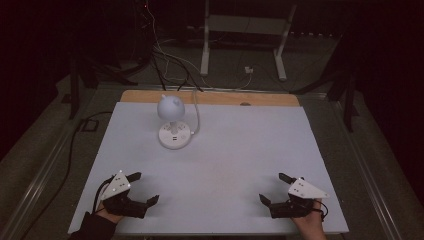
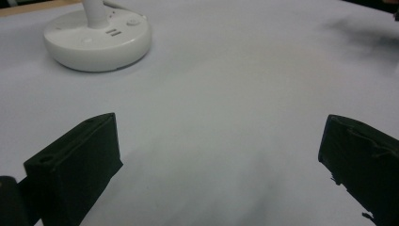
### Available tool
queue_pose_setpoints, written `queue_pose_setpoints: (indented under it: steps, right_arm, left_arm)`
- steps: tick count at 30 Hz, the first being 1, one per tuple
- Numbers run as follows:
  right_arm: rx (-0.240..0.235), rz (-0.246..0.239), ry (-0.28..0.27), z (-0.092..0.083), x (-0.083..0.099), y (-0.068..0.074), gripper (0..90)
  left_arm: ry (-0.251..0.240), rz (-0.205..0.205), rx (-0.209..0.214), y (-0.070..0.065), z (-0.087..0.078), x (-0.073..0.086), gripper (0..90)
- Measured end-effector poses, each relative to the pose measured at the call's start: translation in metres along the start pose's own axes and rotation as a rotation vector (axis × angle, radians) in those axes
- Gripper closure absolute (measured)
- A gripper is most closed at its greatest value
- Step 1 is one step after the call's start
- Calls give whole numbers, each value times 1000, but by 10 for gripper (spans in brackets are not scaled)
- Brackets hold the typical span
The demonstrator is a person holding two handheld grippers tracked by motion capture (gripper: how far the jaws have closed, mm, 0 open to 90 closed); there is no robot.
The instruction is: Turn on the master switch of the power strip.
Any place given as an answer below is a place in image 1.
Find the person's right hand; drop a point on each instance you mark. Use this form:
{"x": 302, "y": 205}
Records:
{"x": 310, "y": 224}

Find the person's left hand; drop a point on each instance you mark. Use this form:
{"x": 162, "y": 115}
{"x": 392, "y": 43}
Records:
{"x": 110, "y": 216}

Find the metal floor rail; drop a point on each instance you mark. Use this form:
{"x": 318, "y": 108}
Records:
{"x": 370, "y": 173}
{"x": 30, "y": 196}

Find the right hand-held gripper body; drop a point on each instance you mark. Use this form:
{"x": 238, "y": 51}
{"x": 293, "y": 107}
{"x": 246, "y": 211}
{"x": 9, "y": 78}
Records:
{"x": 305, "y": 190}

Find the black square floor box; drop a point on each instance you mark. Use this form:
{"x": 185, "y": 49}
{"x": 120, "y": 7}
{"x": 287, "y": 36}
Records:
{"x": 89, "y": 125}

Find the white round desk lamp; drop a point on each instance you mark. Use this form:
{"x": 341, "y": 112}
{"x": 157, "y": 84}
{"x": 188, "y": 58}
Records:
{"x": 174, "y": 133}

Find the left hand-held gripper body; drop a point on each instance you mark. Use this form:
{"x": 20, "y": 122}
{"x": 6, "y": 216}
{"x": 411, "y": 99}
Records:
{"x": 116, "y": 186}

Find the white table mat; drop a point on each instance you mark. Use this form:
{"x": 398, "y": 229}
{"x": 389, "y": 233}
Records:
{"x": 233, "y": 160}

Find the black stand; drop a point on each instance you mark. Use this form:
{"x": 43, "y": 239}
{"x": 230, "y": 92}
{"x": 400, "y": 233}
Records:
{"x": 348, "y": 100}
{"x": 74, "y": 86}

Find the white plug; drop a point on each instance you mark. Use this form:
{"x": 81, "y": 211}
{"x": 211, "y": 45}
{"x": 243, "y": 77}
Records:
{"x": 248, "y": 70}

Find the grey metal stand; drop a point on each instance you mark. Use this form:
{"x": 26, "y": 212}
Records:
{"x": 245, "y": 24}

